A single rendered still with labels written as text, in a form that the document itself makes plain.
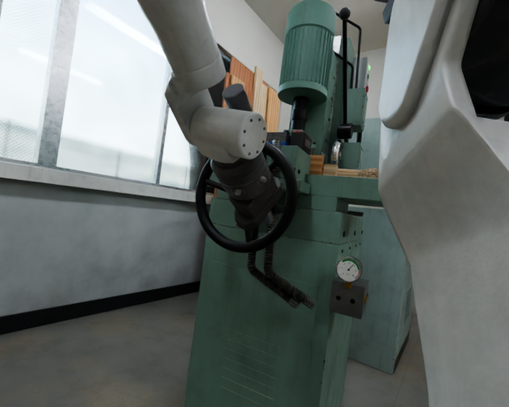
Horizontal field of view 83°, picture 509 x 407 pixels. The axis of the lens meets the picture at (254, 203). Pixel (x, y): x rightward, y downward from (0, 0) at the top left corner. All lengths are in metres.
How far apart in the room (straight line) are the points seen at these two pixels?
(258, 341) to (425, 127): 0.82
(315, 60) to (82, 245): 1.62
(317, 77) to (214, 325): 0.89
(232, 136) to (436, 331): 0.30
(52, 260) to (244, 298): 1.29
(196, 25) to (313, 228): 0.61
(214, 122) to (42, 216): 1.57
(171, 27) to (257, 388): 0.92
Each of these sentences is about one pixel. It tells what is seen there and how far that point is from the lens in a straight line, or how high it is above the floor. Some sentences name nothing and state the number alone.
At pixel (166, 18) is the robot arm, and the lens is 0.37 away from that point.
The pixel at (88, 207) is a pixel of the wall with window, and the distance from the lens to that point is 1.99.
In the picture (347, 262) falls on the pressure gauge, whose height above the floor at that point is 0.68.
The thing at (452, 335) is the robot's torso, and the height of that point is 0.71.
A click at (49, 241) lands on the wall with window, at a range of 1.94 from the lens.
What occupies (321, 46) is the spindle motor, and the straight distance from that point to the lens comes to 1.12.
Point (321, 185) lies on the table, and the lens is 0.84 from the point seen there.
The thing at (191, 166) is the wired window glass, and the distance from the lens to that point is 2.52.
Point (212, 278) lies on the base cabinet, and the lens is 0.99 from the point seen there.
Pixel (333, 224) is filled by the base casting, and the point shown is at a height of 0.77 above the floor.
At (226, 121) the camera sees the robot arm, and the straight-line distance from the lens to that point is 0.40.
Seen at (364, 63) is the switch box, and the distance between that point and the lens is 1.43.
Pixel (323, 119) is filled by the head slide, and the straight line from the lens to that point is 1.16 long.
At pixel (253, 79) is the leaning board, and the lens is 3.05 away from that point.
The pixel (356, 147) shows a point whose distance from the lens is 1.17.
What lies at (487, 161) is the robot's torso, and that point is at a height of 0.82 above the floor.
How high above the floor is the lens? 0.78
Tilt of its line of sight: 1 degrees up
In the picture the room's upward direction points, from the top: 7 degrees clockwise
